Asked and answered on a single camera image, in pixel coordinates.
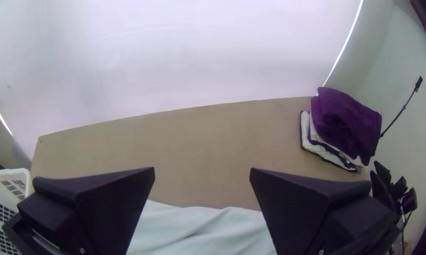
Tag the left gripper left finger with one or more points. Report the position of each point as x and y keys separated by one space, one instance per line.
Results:
x=92 y=212

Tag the white laundry basket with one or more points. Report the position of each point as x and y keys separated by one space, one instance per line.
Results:
x=4 y=198

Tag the white t-shirt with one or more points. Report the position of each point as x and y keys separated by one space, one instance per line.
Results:
x=199 y=230

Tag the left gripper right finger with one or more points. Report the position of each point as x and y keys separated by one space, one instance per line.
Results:
x=305 y=216

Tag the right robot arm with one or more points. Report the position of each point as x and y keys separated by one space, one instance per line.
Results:
x=383 y=184

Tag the black tripod stand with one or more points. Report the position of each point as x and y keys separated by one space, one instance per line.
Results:
x=400 y=109

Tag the pile of folded clothes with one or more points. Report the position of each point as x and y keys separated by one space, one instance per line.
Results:
x=344 y=124

